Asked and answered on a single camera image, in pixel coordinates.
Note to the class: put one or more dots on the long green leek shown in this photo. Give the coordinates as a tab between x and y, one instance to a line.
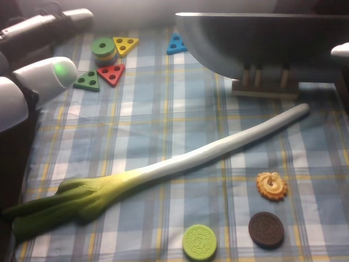
191	158

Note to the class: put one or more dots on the toy butter cookie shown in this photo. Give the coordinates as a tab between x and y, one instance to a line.
278	191

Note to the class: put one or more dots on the green triangle block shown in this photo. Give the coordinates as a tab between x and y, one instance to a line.
85	85

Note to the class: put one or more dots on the yellow triangle block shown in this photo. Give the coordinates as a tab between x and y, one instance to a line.
120	49

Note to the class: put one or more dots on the green sandwich cookie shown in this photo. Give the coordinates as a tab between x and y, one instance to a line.
199	243

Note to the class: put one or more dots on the red triangle block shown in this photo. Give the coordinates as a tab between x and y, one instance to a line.
112	77

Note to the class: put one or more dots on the blue plaid tablecloth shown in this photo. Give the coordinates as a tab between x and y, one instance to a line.
163	109

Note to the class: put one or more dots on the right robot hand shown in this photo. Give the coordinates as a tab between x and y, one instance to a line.
342	53

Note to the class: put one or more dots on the blue triangle block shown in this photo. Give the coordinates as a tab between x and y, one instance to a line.
177	50

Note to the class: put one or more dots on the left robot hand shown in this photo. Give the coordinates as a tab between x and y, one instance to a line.
32	26

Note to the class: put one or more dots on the wooden peg board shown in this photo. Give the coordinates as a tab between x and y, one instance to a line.
264	91

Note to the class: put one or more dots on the brown sandwich cookie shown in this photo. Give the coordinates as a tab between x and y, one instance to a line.
265	230

